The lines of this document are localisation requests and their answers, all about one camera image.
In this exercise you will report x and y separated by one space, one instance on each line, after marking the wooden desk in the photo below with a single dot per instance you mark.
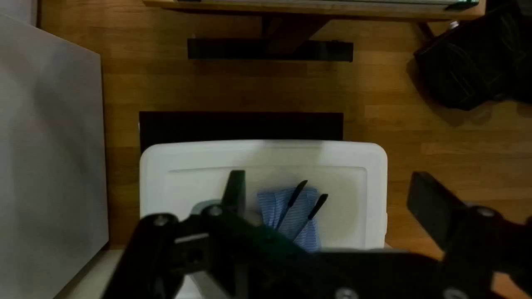
333 10

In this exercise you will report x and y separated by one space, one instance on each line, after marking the light gray flat panel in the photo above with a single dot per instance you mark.
51 166

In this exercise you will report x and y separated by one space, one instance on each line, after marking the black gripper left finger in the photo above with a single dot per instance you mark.
184 259

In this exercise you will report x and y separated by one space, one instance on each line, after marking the blue cloth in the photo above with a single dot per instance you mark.
269 205

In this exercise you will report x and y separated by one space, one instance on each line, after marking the white plastic storage bin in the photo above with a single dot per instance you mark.
338 183

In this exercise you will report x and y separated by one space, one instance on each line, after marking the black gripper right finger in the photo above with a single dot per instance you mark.
471 250

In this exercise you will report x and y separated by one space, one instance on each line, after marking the black bag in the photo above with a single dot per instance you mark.
471 67

